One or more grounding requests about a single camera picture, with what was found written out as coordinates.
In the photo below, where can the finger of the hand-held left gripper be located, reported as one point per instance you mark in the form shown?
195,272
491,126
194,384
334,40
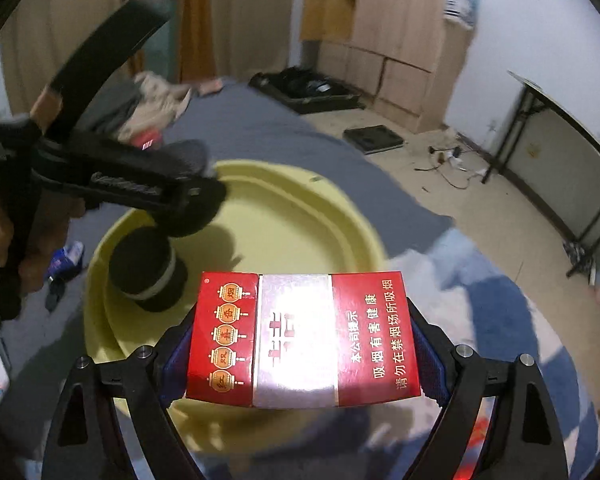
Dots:
130,182
100,60

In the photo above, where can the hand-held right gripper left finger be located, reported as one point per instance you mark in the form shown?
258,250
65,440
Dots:
172,375

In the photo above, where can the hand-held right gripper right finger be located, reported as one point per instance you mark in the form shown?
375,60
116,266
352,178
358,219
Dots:
430,360

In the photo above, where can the round black sponge puck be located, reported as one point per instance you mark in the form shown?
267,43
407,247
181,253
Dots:
140,260

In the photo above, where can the red silver-banded cigarette box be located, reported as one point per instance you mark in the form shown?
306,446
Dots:
300,340

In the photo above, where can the yellow plastic basin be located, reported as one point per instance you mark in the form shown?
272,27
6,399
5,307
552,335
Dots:
280,220

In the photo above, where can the beige curtain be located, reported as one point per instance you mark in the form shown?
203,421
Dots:
65,20
255,15

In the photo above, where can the beige garment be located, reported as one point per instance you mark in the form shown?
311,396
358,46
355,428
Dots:
152,100

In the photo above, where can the blue white checked blanket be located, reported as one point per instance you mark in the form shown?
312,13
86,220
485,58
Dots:
505,310

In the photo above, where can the blue white packet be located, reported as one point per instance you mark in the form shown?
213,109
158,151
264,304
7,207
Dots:
67,260

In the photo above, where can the orange curtain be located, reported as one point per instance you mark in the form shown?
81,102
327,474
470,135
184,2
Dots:
195,20

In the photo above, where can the pink flat box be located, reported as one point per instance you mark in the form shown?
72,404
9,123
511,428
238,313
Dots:
210,87

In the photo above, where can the open black suitcase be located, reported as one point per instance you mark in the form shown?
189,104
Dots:
305,87

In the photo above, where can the black floor scale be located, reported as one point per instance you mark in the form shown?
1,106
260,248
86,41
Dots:
374,139

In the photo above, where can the black-legged folding table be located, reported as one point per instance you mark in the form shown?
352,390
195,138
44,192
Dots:
560,160

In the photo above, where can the wooden wardrobe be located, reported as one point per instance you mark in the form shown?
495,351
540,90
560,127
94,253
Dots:
405,35

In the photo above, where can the white hanging plastic bag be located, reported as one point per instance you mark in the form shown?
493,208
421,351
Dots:
462,0

